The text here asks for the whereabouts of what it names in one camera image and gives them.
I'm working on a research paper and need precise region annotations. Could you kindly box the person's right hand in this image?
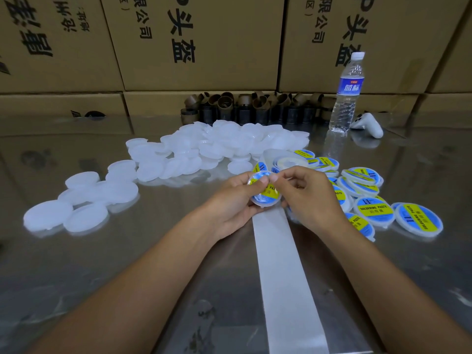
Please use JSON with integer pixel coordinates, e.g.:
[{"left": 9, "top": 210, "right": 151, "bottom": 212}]
[{"left": 269, "top": 166, "right": 354, "bottom": 236}]

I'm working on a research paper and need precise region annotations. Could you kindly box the person's left hand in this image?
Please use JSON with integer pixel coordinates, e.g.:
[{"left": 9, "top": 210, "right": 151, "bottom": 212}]
[{"left": 199, "top": 172, "right": 272, "bottom": 240}]

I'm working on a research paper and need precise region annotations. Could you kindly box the pile of white plastic lids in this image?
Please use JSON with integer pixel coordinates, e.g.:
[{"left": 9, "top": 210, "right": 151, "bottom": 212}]
[{"left": 23, "top": 119, "right": 311, "bottom": 236}]

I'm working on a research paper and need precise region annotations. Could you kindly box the sticker roll with backing strip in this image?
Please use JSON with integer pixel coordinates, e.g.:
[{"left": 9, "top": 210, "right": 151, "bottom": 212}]
[{"left": 252, "top": 148, "right": 330, "bottom": 354}]

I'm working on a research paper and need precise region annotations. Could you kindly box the person's left forearm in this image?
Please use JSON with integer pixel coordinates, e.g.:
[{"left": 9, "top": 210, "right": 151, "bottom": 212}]
[{"left": 29, "top": 217, "right": 218, "bottom": 354}]

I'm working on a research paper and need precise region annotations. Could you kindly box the person's right forearm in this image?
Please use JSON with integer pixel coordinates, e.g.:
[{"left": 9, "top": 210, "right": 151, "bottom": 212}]
[{"left": 328, "top": 217, "right": 472, "bottom": 354}]

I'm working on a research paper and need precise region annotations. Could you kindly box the white handheld controller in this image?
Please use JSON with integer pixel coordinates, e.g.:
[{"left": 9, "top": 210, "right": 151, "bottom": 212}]
[{"left": 350, "top": 112, "right": 385, "bottom": 139}]

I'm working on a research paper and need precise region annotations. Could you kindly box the row of dark cardboard tubes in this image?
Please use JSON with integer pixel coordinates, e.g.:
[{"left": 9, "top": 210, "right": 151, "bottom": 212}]
[{"left": 180, "top": 92, "right": 336, "bottom": 126}]

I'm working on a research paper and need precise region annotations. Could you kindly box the clear plastic water bottle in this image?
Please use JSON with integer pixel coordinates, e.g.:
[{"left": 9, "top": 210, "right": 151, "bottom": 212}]
[{"left": 328, "top": 52, "right": 366, "bottom": 135}]

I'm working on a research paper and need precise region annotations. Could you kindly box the stack of brown cardboard boxes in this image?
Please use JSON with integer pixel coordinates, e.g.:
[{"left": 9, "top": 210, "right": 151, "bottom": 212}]
[{"left": 0, "top": 0, "right": 472, "bottom": 117}]

